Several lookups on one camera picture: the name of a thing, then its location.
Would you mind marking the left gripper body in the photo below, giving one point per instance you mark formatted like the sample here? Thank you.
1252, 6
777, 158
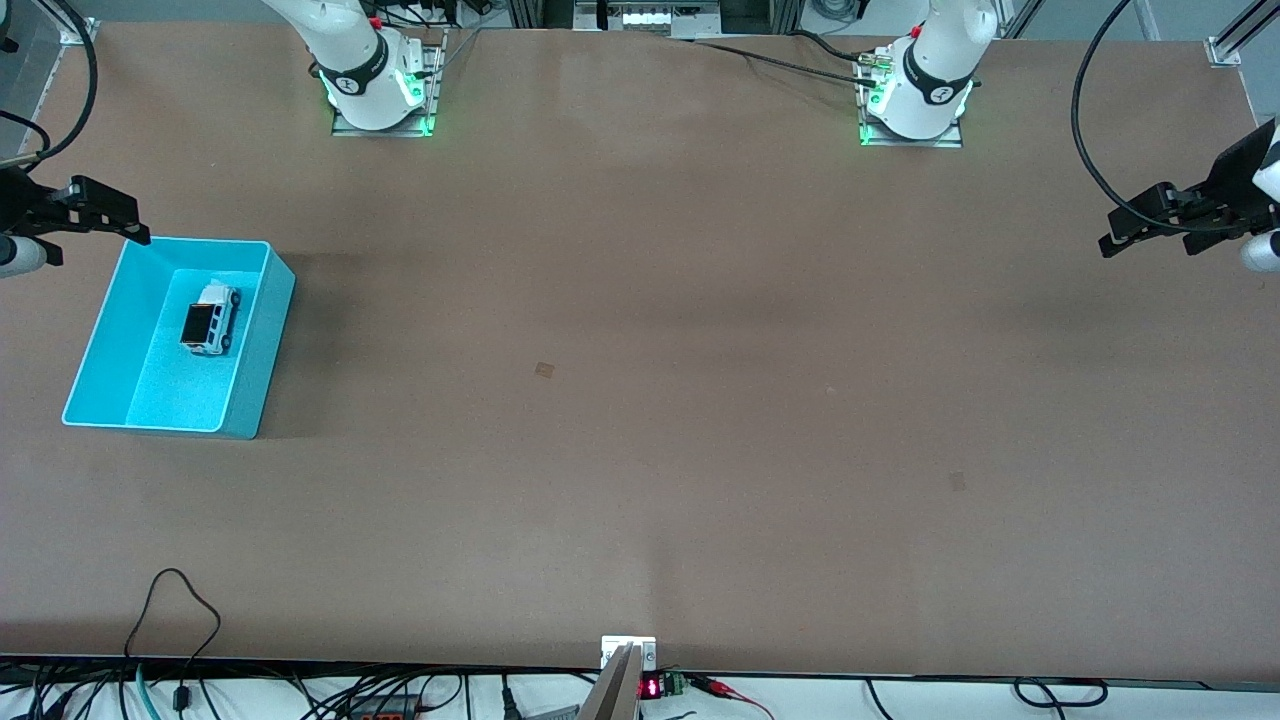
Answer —
1232, 180

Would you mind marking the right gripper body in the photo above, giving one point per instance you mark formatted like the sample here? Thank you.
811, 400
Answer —
18, 199

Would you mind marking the white toy jeep black roof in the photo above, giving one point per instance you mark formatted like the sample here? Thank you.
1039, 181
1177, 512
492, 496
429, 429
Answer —
210, 320

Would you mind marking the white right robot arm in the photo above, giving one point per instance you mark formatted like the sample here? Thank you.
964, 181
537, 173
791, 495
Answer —
350, 60

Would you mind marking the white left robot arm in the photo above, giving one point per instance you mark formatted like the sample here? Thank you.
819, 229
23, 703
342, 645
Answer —
930, 70

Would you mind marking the turquoise plastic bin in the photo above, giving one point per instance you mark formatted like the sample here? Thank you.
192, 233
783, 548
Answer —
170, 400

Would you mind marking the silver control equipment box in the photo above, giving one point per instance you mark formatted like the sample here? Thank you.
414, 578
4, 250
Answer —
645, 18

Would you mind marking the black orange power strip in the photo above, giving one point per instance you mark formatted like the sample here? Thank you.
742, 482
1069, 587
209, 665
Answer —
385, 708

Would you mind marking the red black clip leads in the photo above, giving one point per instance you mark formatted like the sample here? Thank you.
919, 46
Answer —
725, 688

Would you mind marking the white mounting plate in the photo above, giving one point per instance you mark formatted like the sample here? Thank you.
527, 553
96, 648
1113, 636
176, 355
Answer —
645, 648

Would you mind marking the red digit display module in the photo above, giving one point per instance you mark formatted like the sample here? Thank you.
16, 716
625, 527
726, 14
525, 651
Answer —
651, 687

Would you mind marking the aluminium frame profile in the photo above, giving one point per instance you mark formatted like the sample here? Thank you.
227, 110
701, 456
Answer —
1235, 40
75, 28

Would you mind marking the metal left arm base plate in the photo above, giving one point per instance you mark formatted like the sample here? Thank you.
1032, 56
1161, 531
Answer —
905, 140

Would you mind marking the grey metal camera bar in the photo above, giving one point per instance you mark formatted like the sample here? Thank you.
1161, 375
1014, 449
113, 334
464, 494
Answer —
612, 695

